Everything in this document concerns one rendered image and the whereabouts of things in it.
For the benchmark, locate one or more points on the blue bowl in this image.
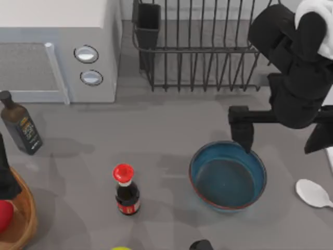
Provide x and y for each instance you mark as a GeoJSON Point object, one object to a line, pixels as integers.
{"type": "Point", "coordinates": [229, 182]}

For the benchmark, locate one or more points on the white spoon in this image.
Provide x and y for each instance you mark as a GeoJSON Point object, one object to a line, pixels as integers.
{"type": "Point", "coordinates": [312, 194]}

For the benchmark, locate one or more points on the black round object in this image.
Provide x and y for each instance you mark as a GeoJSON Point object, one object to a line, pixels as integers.
{"type": "Point", "coordinates": [201, 245]}

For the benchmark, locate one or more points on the red capped dark sauce bottle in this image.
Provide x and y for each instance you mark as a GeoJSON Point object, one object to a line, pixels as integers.
{"type": "Point", "coordinates": [127, 192]}

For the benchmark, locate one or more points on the black utensil holder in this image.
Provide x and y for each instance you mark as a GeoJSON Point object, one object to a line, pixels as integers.
{"type": "Point", "coordinates": [147, 24]}

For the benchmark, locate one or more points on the pale microwave oven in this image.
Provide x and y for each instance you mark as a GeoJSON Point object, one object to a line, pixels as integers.
{"type": "Point", "coordinates": [106, 60]}

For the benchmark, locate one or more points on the small silver microwave knob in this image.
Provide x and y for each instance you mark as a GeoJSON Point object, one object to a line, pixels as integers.
{"type": "Point", "coordinates": [91, 77]}

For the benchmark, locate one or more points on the yellow green round object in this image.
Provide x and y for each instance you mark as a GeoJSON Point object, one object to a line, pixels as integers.
{"type": "Point", "coordinates": [122, 248]}

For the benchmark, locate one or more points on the large silver microwave knob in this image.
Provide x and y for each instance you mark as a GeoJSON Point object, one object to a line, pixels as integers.
{"type": "Point", "coordinates": [86, 54]}

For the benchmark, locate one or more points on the dark brown square bottle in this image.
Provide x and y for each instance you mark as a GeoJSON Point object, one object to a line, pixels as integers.
{"type": "Point", "coordinates": [23, 130]}

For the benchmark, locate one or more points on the wooden basket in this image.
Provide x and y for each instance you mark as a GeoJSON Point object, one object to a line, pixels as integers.
{"type": "Point", "coordinates": [24, 208]}

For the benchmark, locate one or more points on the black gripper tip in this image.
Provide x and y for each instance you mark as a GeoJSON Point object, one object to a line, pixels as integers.
{"type": "Point", "coordinates": [6, 174]}

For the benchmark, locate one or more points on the red round fruit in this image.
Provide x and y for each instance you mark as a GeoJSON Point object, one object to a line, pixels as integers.
{"type": "Point", "coordinates": [4, 216]}

